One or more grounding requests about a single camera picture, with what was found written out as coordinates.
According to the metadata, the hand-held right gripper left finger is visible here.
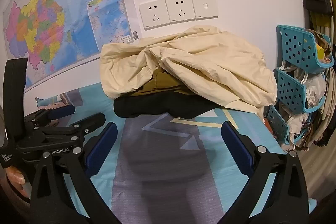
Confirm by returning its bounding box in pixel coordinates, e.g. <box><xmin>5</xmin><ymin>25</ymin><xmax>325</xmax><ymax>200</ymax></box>
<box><xmin>30</xmin><ymin>122</ymin><xmax>121</xmax><ymax>224</ymax></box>

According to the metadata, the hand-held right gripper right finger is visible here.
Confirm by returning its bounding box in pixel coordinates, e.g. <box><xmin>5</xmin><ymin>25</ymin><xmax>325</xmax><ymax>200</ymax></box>
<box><xmin>221</xmin><ymin>120</ymin><xmax>309</xmax><ymax>224</ymax></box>

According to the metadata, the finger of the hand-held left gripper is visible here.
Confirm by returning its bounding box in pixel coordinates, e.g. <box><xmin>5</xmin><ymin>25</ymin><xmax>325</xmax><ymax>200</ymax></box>
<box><xmin>39</xmin><ymin>112</ymin><xmax>106</xmax><ymax>136</ymax></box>
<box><xmin>25</xmin><ymin>105</ymin><xmax>76</xmax><ymax>123</ymax></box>

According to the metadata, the cream shirt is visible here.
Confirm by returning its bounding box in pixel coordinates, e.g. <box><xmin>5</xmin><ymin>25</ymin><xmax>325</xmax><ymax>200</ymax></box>
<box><xmin>100</xmin><ymin>25</ymin><xmax>278</xmax><ymax>119</ymax></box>

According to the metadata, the person's left hand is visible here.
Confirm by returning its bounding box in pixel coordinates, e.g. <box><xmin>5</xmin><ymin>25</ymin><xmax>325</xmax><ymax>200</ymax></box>
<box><xmin>7</xmin><ymin>168</ymin><xmax>34</xmax><ymax>199</ymax></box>

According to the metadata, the teal plastic basket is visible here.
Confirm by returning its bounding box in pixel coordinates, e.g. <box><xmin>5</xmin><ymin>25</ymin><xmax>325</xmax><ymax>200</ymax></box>
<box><xmin>275</xmin><ymin>68</ymin><xmax>326</xmax><ymax>113</ymax></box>
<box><xmin>266</xmin><ymin>106</ymin><xmax>302</xmax><ymax>146</ymax></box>
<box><xmin>276</xmin><ymin>25</ymin><xmax>335</xmax><ymax>75</ymax></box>

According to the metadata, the black garment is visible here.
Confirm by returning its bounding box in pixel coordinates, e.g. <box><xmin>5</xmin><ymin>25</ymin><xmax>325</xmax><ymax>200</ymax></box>
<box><xmin>113</xmin><ymin>91</ymin><xmax>224</xmax><ymax>120</ymax></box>

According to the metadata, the olive green garment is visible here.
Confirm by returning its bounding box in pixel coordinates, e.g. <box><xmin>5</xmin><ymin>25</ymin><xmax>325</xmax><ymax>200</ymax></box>
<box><xmin>130</xmin><ymin>68</ymin><xmax>190</xmax><ymax>97</ymax></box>

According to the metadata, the white plastic bag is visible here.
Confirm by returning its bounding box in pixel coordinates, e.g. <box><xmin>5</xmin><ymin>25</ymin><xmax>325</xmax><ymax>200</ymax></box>
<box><xmin>304</xmin><ymin>74</ymin><xmax>327</xmax><ymax>109</ymax></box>

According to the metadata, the beige hanging cloth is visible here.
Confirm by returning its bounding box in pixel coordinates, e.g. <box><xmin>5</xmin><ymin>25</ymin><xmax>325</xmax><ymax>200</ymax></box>
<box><xmin>314</xmin><ymin>67</ymin><xmax>336</xmax><ymax>148</ymax></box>

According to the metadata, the colourful wall map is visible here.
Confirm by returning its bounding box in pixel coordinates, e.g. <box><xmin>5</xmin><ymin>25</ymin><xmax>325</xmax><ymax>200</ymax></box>
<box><xmin>3</xmin><ymin>0</ymin><xmax>144</xmax><ymax>95</ymax></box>

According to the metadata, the white wall socket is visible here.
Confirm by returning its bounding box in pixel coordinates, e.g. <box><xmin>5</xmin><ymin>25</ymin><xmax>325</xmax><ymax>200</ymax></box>
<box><xmin>139</xmin><ymin>0</ymin><xmax>170</xmax><ymax>31</ymax></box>
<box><xmin>165</xmin><ymin>0</ymin><xmax>196</xmax><ymax>25</ymax></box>

